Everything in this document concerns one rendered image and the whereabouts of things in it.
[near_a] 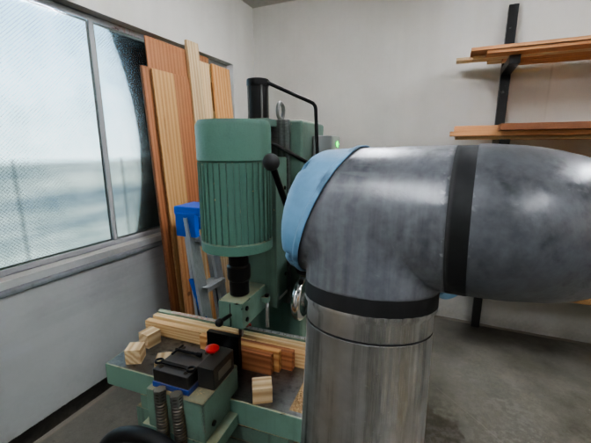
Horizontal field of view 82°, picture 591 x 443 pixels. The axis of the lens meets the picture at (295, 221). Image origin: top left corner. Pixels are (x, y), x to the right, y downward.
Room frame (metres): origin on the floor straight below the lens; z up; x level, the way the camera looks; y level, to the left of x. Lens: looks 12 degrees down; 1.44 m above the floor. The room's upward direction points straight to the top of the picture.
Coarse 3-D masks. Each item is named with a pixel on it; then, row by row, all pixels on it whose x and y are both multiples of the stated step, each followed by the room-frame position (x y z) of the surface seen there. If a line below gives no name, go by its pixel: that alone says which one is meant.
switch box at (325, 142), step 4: (320, 136) 1.03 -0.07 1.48; (324, 136) 1.03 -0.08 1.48; (328, 136) 1.03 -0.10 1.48; (332, 136) 1.03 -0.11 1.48; (336, 136) 1.08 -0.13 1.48; (320, 140) 1.03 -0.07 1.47; (324, 140) 1.03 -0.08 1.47; (328, 140) 1.03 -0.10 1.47; (332, 140) 1.03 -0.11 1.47; (336, 140) 1.07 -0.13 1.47; (320, 144) 1.03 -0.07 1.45; (324, 144) 1.03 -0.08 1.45; (328, 144) 1.03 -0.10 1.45; (332, 144) 1.03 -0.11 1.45; (320, 148) 1.03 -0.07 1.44; (324, 148) 1.03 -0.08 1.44; (328, 148) 1.03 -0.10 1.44; (332, 148) 1.03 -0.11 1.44; (336, 148) 1.07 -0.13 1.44; (312, 152) 1.05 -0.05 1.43
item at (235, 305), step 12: (252, 288) 0.86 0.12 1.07; (264, 288) 0.89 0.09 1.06; (228, 300) 0.79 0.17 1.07; (240, 300) 0.79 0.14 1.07; (252, 300) 0.82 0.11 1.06; (228, 312) 0.78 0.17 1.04; (240, 312) 0.77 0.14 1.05; (252, 312) 0.82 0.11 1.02; (228, 324) 0.78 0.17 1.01; (240, 324) 0.77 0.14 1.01
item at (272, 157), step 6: (264, 156) 0.68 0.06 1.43; (270, 156) 0.67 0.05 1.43; (276, 156) 0.68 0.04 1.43; (264, 162) 0.67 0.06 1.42; (270, 162) 0.67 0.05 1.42; (276, 162) 0.67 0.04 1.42; (270, 168) 0.67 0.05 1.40; (276, 168) 0.68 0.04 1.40; (276, 174) 0.70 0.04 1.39; (276, 180) 0.71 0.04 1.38; (276, 186) 0.72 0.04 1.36; (282, 186) 0.72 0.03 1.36; (282, 192) 0.73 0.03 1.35; (282, 198) 0.74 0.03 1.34
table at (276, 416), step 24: (120, 360) 0.79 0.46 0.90; (144, 360) 0.79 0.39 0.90; (120, 384) 0.76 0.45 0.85; (144, 384) 0.73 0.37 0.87; (240, 384) 0.70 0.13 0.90; (288, 384) 0.70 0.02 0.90; (240, 408) 0.64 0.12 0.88; (264, 408) 0.62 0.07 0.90; (288, 408) 0.62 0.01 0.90; (216, 432) 0.59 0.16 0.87; (288, 432) 0.60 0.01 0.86
